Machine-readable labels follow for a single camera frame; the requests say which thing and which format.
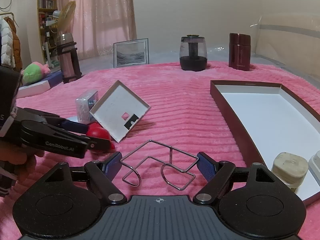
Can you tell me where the large grey power adapter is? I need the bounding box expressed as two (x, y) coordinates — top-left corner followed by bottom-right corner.
(271, 152), (309, 192)

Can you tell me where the red round bird toy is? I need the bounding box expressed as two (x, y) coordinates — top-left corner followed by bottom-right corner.
(86, 122), (115, 154)

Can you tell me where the small white plug adapter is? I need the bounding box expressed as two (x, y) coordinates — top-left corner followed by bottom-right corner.
(308, 151), (320, 185)

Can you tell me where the metal wire puzzle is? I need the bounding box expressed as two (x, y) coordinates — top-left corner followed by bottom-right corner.
(120, 139), (200, 191)

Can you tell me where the person's hand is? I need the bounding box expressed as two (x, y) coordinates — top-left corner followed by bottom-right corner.
(1, 140), (44, 197)

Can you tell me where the white puffer jacket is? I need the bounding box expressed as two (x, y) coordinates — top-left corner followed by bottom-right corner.
(1, 18), (15, 69)

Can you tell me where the green pink plush toy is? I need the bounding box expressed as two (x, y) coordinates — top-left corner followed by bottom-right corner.
(21, 62), (50, 85)

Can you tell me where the brown jacket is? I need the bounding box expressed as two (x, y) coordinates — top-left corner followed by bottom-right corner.
(4, 16), (23, 72)

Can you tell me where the light blue computer mouse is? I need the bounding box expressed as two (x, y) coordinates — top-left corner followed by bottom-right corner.
(66, 116), (78, 123)

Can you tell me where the white blue flat box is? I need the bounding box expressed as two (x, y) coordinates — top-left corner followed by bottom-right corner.
(17, 70), (62, 99)

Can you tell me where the clear plastic wrapped box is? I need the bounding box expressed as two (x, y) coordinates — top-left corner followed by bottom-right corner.
(75, 89), (99, 124)

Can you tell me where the pink thermos black holder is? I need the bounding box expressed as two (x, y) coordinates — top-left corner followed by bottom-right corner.
(56, 33), (82, 83)

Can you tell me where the wooden bookshelf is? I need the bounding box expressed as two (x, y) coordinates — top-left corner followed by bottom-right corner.
(37, 0), (59, 69)

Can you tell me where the yellow electric fan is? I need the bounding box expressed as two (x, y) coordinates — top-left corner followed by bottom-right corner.
(56, 1), (76, 33)

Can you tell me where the white square box lid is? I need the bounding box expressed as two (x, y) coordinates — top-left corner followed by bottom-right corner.
(90, 80), (151, 142)

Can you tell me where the brown tray white inside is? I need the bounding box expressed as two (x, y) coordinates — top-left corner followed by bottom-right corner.
(209, 80), (320, 207)

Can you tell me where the pink fuzzy blanket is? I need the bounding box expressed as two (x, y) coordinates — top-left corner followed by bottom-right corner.
(1, 61), (319, 239)

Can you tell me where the pink curtain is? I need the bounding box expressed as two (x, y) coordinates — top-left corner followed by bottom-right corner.
(57, 0), (137, 60)

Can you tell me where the framed sand picture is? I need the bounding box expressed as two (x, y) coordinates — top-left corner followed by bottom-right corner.
(113, 38), (150, 68)

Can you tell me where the dark red thermos jar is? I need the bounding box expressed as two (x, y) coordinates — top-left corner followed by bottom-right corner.
(228, 33), (251, 71)

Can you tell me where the glass teapot black base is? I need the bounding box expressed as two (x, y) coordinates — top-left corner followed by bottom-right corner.
(180, 35), (208, 72)

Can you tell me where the clear plastic sheet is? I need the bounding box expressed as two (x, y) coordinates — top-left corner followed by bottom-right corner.
(250, 13), (319, 88)

